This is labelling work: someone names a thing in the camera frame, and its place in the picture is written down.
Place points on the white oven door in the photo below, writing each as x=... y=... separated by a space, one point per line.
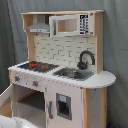
x=6 y=94

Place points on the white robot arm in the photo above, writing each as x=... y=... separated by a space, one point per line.
x=15 y=122

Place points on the wooden toy kitchen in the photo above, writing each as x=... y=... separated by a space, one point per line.
x=84 y=52

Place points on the metal sink basin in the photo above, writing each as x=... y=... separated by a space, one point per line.
x=74 y=74

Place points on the black stovetop red burners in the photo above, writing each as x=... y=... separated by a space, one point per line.
x=38 y=66

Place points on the right stove knob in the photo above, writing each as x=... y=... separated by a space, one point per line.
x=35 y=83

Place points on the stove knob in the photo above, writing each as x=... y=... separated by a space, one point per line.
x=17 y=78
x=35 y=83

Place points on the grey ice dispenser panel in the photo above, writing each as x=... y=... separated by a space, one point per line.
x=63 y=105

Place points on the grey range hood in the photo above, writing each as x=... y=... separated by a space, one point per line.
x=41 y=25

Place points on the left stove knob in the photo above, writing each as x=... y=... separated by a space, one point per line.
x=17 y=78

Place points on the grey fridge door handle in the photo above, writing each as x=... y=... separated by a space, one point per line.
x=50 y=110

